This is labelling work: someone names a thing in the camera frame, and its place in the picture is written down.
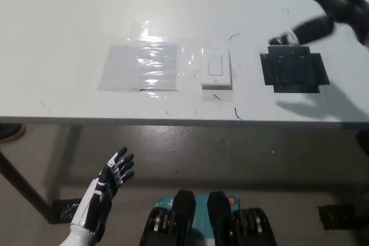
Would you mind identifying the black table leg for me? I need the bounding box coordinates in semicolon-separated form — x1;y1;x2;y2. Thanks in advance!
0;150;56;224

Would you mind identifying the grey taped sheet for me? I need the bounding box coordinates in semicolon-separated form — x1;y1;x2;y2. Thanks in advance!
97;43;181;92

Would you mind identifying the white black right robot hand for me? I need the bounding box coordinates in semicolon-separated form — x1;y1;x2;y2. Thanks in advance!
268;0;369;46

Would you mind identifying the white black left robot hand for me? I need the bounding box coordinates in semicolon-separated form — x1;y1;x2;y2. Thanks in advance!
70;146;135;234

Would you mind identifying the white wall light switch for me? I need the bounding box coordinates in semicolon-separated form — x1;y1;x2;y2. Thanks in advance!
200;48;234;90

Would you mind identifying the dark shoe tan sole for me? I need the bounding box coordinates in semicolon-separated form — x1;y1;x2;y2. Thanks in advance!
0;123;26;145

